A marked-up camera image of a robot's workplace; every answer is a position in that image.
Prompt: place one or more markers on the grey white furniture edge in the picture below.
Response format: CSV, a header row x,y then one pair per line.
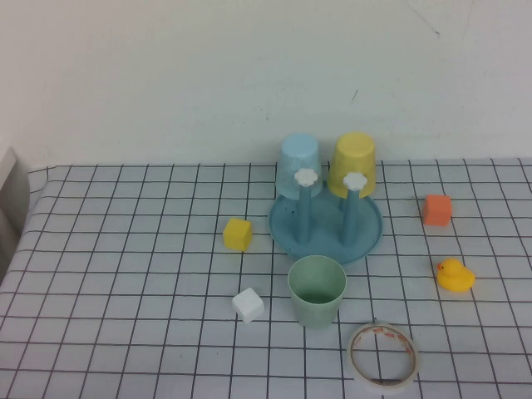
x,y
10,199

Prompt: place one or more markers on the green plastic cup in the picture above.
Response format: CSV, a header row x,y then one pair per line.
x,y
307,282

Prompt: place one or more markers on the grey checkered tablecloth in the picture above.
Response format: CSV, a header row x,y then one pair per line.
x,y
124,249

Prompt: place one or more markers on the blue cup stand with pegs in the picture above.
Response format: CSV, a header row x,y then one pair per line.
x,y
324,245

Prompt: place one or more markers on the yellow plastic cup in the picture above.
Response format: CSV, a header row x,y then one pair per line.
x,y
353,154

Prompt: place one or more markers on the yellow rubber duck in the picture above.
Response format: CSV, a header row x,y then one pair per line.
x,y
455,280

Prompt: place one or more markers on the white foam cube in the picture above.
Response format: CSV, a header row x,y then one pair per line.
x,y
248,305

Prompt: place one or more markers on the white tape roll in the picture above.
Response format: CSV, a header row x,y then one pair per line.
x,y
386,386

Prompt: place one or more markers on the orange foam cube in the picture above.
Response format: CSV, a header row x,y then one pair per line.
x,y
436,210

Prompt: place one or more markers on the yellow foam cube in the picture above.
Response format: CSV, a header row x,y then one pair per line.
x,y
237,234

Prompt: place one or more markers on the light blue plastic cup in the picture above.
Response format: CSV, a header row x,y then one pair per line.
x,y
297,156

